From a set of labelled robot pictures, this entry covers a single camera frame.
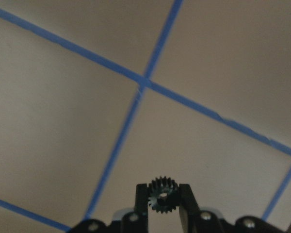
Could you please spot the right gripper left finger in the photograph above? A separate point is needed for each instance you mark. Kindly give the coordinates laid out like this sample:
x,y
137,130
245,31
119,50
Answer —
x,y
141,206

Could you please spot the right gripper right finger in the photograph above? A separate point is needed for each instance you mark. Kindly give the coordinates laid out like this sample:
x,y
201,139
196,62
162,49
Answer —
x,y
188,209

